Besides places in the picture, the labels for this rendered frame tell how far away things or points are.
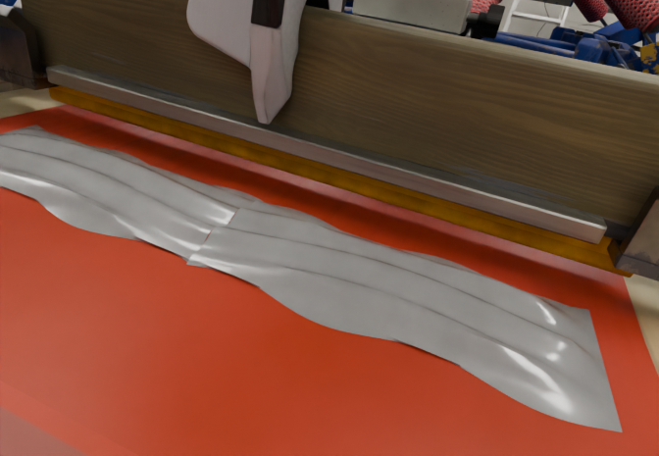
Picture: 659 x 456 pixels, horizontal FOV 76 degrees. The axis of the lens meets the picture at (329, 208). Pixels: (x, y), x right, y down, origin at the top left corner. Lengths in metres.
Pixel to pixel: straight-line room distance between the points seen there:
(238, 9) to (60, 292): 0.15
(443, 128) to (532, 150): 0.04
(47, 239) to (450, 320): 0.18
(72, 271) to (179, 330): 0.06
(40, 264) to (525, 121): 0.23
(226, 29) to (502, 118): 0.14
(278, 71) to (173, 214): 0.09
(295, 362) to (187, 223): 0.09
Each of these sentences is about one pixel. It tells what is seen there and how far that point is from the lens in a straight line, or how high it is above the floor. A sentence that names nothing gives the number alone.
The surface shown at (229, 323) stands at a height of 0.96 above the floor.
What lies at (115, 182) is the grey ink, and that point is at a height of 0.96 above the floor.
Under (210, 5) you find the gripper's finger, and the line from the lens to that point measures 0.24.
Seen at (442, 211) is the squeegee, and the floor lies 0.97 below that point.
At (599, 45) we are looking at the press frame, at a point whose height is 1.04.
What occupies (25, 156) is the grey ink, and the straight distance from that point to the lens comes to 0.29.
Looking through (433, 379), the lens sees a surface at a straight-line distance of 0.17.
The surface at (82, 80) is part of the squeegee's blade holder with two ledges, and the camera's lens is 0.33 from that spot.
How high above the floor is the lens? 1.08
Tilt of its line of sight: 29 degrees down
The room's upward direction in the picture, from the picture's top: 10 degrees clockwise
